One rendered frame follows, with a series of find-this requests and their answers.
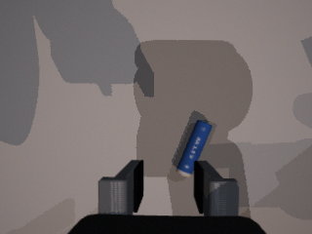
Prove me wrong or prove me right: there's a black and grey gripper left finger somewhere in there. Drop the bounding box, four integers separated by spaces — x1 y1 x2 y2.
98 160 143 215

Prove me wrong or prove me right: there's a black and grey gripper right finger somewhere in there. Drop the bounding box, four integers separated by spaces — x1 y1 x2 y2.
194 161 239 216

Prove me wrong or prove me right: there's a blue aa battery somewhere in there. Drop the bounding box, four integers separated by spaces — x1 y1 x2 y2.
176 120 212 177

